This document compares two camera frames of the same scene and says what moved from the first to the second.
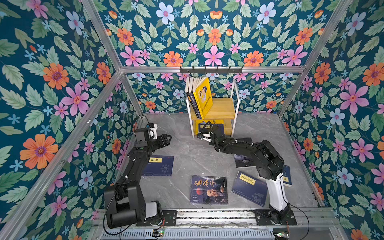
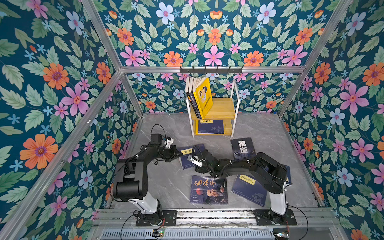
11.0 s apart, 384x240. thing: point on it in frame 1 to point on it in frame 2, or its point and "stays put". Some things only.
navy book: x=159 y=166 to x=197 y=150
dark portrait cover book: x=208 y=190 stays put
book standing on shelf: x=189 y=84 stays put
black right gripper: x=211 y=143 to x=200 y=170
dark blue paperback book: x=192 y=97 stays put
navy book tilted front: x=251 y=188 stays put
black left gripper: x=165 y=142 to x=173 y=150
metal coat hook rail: x=211 y=70 stays put
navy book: x=287 y=176 stays put
